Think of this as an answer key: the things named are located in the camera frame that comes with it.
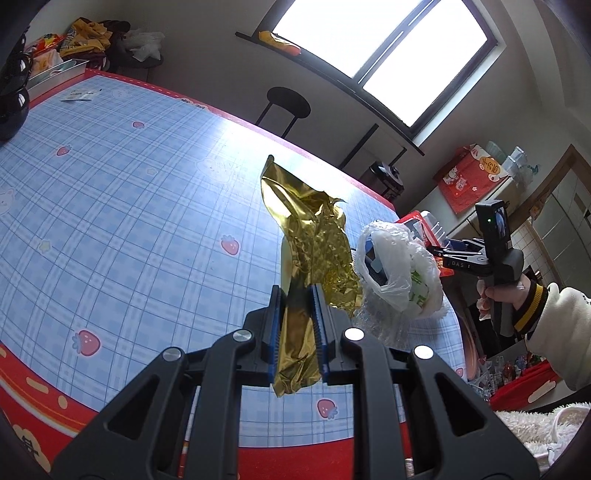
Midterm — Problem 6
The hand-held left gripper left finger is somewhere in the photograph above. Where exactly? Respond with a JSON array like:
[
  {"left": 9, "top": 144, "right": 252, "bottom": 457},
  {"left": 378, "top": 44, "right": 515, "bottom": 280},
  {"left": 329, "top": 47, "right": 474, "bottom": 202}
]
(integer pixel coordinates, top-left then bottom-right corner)
[{"left": 52, "top": 285, "right": 283, "bottom": 480}]

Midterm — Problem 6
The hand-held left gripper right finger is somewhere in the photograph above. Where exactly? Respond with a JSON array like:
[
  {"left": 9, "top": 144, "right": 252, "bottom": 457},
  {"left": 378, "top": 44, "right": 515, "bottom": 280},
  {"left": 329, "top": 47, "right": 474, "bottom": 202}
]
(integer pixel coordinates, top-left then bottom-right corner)
[{"left": 310, "top": 282, "right": 541, "bottom": 480}]

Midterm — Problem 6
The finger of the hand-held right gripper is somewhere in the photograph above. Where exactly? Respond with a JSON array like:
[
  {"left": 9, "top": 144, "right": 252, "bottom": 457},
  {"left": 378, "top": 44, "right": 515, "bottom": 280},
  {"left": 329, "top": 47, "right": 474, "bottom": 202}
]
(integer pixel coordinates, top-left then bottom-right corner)
[{"left": 427, "top": 246, "right": 452, "bottom": 274}]

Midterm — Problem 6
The white plastic bag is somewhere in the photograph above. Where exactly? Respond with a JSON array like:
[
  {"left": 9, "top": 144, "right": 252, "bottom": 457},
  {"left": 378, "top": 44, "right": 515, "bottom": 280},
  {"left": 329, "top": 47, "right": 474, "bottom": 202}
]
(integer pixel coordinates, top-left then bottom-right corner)
[{"left": 353, "top": 220, "right": 450, "bottom": 321}]

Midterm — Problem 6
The clear crushed plastic bottle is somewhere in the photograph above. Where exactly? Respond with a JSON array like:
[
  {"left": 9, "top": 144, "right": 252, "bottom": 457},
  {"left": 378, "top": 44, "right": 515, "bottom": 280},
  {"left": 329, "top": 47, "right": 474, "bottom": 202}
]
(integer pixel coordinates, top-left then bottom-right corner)
[{"left": 353, "top": 295, "right": 416, "bottom": 349}]

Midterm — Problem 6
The gold foil wrapper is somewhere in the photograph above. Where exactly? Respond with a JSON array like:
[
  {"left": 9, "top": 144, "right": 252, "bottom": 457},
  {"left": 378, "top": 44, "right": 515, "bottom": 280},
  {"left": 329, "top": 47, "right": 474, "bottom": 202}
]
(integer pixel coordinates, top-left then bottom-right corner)
[{"left": 260, "top": 155, "right": 365, "bottom": 398}]

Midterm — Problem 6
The person's right forearm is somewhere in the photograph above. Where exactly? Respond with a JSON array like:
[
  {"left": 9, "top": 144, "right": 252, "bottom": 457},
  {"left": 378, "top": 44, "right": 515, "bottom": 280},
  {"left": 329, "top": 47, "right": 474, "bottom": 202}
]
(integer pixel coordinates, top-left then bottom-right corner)
[{"left": 512, "top": 281, "right": 591, "bottom": 393}]

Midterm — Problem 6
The person's right hand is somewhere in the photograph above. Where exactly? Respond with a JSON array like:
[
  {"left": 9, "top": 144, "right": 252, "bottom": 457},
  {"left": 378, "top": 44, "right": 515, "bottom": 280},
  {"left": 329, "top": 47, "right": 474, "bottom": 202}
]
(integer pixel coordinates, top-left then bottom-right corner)
[{"left": 478, "top": 279, "right": 532, "bottom": 325}]

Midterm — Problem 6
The red packet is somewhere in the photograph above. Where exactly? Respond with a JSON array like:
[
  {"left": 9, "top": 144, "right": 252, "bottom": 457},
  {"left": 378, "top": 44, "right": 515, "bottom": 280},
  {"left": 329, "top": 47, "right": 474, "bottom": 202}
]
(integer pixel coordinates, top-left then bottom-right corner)
[{"left": 396, "top": 210, "right": 455, "bottom": 278}]

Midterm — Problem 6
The cream refrigerator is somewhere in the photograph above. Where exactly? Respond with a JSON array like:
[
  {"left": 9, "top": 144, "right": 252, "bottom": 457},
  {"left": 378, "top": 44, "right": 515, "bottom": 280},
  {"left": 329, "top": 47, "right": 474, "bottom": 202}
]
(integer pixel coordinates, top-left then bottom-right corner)
[{"left": 416, "top": 175, "right": 522, "bottom": 243}]

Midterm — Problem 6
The red printed cloth cover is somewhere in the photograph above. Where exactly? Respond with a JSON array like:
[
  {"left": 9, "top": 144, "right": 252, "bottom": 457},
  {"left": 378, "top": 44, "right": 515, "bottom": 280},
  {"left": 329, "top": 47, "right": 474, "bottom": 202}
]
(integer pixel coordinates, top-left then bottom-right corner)
[{"left": 433, "top": 144, "right": 504, "bottom": 215}]

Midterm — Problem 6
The black pressure cooker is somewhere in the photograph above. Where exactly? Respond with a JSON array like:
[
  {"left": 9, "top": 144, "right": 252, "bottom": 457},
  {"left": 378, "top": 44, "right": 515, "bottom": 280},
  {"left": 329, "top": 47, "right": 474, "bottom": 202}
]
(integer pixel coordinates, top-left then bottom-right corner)
[{"left": 369, "top": 161, "right": 404, "bottom": 201}]

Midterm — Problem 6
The clear plastic jar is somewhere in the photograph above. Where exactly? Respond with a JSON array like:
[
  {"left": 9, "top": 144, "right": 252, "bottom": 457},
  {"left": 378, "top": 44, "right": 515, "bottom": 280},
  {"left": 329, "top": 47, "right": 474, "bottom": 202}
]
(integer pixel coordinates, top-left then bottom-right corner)
[{"left": 508, "top": 147, "right": 528, "bottom": 176}]

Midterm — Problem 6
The pile of packaged goods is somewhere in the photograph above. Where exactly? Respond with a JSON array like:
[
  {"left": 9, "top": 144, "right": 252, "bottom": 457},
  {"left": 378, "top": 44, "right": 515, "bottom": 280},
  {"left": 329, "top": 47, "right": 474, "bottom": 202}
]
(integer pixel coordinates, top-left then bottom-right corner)
[{"left": 480, "top": 351, "right": 555, "bottom": 398}]

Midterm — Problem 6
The red printed cloth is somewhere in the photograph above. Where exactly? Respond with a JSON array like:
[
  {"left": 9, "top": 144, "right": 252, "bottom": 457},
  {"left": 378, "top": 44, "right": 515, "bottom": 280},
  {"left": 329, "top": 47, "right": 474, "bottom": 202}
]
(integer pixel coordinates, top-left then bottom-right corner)
[{"left": 489, "top": 364, "right": 573, "bottom": 411}]

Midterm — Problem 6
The white fluffy garment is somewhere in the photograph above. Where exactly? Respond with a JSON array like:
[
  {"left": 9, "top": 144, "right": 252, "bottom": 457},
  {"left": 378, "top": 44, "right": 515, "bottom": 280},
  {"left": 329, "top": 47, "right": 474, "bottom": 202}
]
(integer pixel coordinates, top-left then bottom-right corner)
[{"left": 496, "top": 401, "right": 591, "bottom": 467}]

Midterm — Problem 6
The dark window sill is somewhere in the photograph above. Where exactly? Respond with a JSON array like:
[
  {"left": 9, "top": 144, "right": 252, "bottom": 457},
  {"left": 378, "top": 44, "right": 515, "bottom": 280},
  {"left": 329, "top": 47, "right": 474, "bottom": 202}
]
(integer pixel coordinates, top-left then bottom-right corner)
[{"left": 235, "top": 31, "right": 426, "bottom": 157}]

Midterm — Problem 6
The black round stool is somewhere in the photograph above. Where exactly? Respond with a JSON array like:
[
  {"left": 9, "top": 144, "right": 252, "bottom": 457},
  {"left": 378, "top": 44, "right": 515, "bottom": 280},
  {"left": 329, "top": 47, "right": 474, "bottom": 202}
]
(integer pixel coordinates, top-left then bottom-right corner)
[{"left": 255, "top": 87, "right": 311, "bottom": 139}]

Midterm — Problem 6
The window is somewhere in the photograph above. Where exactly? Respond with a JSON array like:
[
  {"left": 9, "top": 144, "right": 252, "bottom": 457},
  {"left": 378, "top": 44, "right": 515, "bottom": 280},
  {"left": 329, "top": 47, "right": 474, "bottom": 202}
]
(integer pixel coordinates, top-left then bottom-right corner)
[{"left": 272, "top": 0, "right": 499, "bottom": 139}]

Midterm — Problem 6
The yellow packet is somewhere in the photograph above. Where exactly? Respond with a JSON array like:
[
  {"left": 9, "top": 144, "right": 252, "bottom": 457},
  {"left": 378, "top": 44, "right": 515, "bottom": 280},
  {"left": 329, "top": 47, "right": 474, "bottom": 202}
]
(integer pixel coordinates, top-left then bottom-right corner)
[{"left": 259, "top": 30, "right": 302, "bottom": 56}]

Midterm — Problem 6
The dark side table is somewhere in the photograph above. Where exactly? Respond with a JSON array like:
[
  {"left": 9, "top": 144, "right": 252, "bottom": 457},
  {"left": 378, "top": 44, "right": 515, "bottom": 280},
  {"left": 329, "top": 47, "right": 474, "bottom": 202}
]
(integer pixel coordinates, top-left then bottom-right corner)
[{"left": 106, "top": 46, "right": 164, "bottom": 72}]

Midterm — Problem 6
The small white packet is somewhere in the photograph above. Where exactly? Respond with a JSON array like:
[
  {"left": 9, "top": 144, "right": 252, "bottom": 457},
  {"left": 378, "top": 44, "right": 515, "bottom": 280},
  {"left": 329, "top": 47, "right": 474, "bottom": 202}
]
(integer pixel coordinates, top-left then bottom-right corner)
[{"left": 61, "top": 88, "right": 102, "bottom": 103}]

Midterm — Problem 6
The crumpled translucent plastic bag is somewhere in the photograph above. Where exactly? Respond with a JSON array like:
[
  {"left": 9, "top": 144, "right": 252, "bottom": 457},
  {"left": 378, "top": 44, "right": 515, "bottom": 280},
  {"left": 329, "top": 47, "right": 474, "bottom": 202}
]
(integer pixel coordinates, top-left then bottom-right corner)
[{"left": 121, "top": 28, "right": 166, "bottom": 63}]

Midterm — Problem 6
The metal tray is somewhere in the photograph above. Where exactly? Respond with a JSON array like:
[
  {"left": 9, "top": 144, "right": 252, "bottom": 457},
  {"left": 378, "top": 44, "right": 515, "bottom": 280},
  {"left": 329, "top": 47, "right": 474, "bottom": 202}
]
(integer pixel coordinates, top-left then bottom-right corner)
[{"left": 27, "top": 59, "right": 88, "bottom": 90}]

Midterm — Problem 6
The orange snack bag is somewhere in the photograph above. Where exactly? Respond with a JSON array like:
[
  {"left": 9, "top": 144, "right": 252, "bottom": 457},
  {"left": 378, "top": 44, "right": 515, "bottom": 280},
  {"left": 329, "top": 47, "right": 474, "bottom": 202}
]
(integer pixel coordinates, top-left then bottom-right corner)
[{"left": 25, "top": 34, "right": 63, "bottom": 77}]

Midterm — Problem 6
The wooden door frame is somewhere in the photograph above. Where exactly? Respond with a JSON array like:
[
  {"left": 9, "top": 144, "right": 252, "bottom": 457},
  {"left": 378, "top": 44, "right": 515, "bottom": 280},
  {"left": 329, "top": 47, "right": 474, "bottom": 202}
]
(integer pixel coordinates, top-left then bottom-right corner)
[{"left": 522, "top": 144, "right": 591, "bottom": 222}]

